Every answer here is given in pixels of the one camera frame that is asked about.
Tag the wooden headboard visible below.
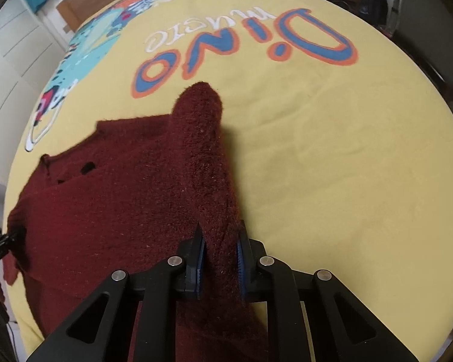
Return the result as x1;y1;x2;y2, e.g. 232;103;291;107
56;0;167;33

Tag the maroon knit sweater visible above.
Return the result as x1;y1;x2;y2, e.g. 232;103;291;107
4;81;270;362

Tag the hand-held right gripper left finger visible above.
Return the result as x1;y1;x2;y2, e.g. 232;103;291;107
26;223;205;362

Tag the dark bag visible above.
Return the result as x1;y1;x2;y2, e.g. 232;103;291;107
362;0;390;28

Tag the white wardrobe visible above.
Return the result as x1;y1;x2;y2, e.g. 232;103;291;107
0;0;66;227

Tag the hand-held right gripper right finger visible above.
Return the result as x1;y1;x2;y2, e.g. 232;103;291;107
236;221;419;362

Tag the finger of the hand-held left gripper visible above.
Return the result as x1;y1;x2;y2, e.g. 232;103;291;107
0;233;21;263

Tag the yellow printed blanket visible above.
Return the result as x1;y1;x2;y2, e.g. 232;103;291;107
2;0;453;362

